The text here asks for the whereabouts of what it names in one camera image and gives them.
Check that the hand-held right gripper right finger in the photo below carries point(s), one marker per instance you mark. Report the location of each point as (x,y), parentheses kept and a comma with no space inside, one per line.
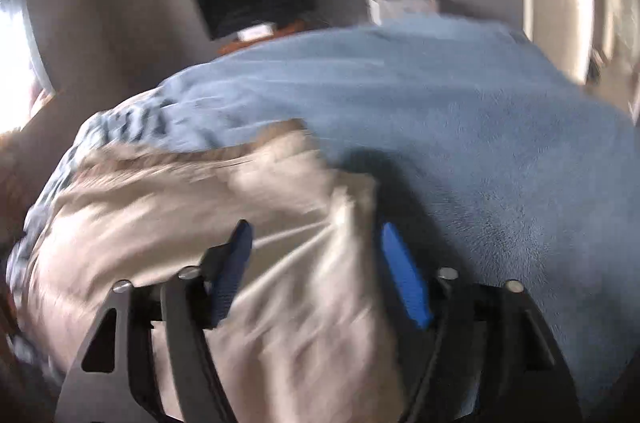
(407,283)

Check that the blue fleece blanket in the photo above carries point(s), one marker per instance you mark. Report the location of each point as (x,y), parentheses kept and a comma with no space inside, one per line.
(450,143)

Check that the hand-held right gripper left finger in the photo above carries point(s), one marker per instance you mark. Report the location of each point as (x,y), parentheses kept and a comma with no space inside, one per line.
(229,273)

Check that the cream hooded puffer jacket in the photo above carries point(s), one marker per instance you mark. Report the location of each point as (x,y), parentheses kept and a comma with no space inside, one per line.
(210,263)

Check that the window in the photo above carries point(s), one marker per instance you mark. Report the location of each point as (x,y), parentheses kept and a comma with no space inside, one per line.
(17,68)

